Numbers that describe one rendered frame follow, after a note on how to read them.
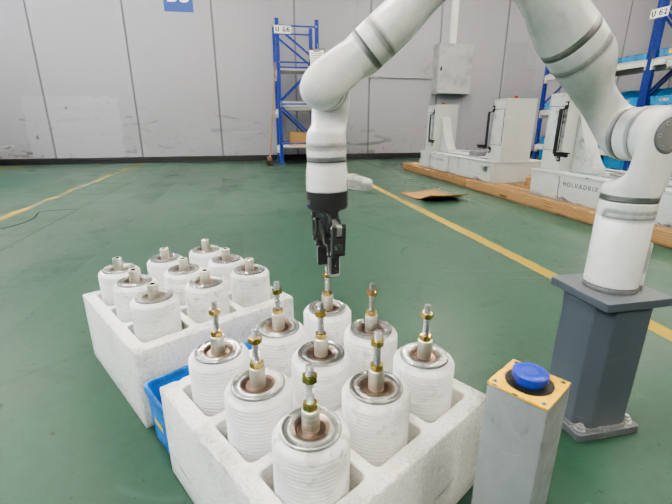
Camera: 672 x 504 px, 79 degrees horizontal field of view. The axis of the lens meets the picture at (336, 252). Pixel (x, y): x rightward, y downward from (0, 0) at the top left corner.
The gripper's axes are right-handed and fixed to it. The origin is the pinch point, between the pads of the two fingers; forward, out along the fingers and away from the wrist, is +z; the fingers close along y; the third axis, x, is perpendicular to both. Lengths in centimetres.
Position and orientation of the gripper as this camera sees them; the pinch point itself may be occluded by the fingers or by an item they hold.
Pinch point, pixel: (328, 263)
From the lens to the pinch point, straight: 77.7
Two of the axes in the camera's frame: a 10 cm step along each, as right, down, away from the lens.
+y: 3.2, 2.9, -9.0
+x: 9.5, -1.1, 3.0
